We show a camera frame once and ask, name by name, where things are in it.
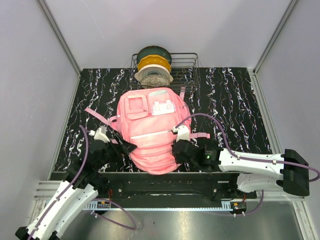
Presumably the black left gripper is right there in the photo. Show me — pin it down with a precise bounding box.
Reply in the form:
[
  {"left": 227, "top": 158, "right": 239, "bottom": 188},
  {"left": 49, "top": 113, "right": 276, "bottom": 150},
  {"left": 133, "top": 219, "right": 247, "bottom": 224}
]
[{"left": 95, "top": 133, "right": 137, "bottom": 170}]

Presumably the pink student backpack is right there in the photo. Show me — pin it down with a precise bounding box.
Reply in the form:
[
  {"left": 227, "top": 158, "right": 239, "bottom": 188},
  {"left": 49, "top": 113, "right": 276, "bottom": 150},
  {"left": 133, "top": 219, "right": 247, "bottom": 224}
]
[{"left": 85, "top": 87, "right": 210, "bottom": 175}]

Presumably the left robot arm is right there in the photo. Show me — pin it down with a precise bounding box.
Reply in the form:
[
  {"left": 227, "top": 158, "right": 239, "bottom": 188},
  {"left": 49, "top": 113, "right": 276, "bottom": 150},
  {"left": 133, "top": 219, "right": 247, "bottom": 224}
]
[{"left": 15, "top": 135, "right": 137, "bottom": 240}]

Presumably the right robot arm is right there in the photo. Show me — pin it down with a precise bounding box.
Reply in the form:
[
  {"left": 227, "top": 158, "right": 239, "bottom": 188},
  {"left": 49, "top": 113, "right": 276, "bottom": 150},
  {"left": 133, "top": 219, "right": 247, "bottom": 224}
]
[{"left": 172, "top": 140, "right": 310, "bottom": 199}]

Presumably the grey patterned plate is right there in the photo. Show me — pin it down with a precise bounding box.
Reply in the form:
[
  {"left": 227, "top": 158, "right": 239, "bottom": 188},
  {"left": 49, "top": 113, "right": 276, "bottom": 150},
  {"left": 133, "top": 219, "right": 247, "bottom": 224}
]
[{"left": 140, "top": 75, "right": 171, "bottom": 87}]

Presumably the yellow plate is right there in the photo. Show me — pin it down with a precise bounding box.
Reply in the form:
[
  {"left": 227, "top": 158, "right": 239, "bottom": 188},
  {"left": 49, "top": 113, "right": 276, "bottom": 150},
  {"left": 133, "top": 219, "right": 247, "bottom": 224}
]
[{"left": 137, "top": 54, "right": 171, "bottom": 72}]

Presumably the dark green plate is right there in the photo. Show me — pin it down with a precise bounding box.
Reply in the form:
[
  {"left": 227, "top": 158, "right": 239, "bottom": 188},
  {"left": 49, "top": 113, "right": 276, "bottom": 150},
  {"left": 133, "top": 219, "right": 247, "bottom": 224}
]
[{"left": 136, "top": 45, "right": 172, "bottom": 65}]

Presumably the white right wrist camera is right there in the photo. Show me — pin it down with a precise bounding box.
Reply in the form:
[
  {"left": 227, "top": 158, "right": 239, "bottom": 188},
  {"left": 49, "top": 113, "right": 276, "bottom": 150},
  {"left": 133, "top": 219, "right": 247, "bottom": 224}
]
[{"left": 171, "top": 125, "right": 190, "bottom": 142}]

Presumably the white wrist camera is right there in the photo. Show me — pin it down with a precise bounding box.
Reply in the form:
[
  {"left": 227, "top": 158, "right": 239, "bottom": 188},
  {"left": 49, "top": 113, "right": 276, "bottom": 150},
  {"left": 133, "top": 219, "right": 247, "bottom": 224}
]
[
  {"left": 88, "top": 126, "right": 110, "bottom": 143},
  {"left": 171, "top": 125, "right": 190, "bottom": 142}
]

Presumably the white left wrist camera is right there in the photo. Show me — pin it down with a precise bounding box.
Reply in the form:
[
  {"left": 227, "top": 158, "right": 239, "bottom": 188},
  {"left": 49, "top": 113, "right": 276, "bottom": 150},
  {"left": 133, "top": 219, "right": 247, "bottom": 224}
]
[{"left": 88, "top": 126, "right": 110, "bottom": 143}]

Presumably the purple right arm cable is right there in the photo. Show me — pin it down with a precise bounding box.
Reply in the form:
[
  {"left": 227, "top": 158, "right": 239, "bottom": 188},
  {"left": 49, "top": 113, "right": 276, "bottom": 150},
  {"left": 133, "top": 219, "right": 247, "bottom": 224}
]
[{"left": 174, "top": 112, "right": 320, "bottom": 217}]

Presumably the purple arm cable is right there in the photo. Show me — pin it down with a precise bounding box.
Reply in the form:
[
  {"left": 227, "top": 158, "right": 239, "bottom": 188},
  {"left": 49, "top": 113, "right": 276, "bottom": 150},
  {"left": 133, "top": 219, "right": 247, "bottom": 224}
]
[
  {"left": 174, "top": 112, "right": 320, "bottom": 217},
  {"left": 26, "top": 124, "right": 138, "bottom": 240}
]

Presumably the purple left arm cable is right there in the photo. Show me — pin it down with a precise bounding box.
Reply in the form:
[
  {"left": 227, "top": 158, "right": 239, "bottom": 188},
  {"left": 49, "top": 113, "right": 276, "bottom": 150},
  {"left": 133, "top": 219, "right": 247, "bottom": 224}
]
[{"left": 26, "top": 124, "right": 138, "bottom": 240}]

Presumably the black wire dish rack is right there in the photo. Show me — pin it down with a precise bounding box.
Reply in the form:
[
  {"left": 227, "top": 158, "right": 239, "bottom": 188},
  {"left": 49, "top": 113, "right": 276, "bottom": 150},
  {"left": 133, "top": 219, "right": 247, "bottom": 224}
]
[{"left": 129, "top": 52, "right": 201, "bottom": 92}]

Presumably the aluminium front rail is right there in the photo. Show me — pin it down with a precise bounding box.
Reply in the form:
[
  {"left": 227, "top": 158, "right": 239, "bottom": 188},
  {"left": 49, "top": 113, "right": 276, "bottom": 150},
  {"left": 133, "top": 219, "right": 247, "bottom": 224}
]
[{"left": 32, "top": 180, "right": 308, "bottom": 211}]

